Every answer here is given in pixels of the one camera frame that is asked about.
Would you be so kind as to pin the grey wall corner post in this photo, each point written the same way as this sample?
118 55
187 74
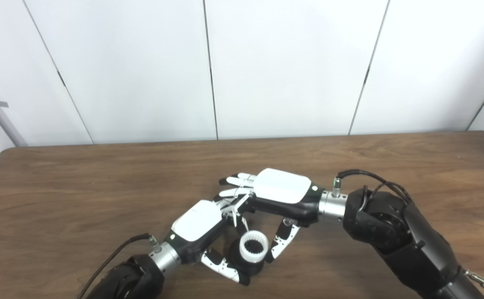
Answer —
1 110

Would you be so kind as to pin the round black part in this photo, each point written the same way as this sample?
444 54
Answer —
248 268

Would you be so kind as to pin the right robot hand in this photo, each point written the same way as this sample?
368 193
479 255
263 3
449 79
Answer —
283 187

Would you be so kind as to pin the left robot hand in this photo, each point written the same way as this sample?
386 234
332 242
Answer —
196 220

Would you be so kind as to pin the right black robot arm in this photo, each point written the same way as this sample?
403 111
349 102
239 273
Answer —
404 241

